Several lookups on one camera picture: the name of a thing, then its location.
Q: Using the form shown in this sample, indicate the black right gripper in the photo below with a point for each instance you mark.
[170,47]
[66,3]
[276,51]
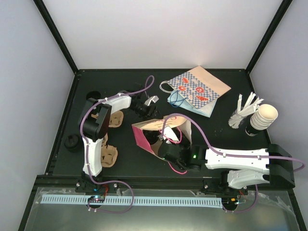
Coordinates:
[185,140]

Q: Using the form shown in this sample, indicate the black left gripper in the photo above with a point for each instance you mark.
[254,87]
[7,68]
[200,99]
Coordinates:
[152,114]

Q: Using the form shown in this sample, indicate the cream pink Cakes paper bag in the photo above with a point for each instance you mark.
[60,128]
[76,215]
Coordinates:
[151,134]

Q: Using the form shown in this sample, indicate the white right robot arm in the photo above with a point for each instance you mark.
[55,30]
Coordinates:
[270,165]

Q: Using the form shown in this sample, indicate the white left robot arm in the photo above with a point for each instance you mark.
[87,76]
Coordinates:
[94,122]

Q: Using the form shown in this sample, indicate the black open coffee cup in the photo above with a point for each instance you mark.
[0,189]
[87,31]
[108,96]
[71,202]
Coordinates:
[93,96]

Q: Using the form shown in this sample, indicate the black coffee cup with lid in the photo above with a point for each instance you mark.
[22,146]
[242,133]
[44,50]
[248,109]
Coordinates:
[73,143]

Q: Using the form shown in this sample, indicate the light blue paper bag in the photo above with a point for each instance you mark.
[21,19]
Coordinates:
[178,101]

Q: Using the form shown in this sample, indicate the blue checkered bakery paper bag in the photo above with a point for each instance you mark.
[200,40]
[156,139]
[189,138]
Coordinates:
[198,86]

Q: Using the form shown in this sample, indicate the tall white paper cup stack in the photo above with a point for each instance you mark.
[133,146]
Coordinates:
[265,115]

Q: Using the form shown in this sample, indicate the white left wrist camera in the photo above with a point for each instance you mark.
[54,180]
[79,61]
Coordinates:
[151,100]

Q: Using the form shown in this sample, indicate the white slotted cable rail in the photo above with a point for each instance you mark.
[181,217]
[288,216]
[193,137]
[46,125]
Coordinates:
[129,200]

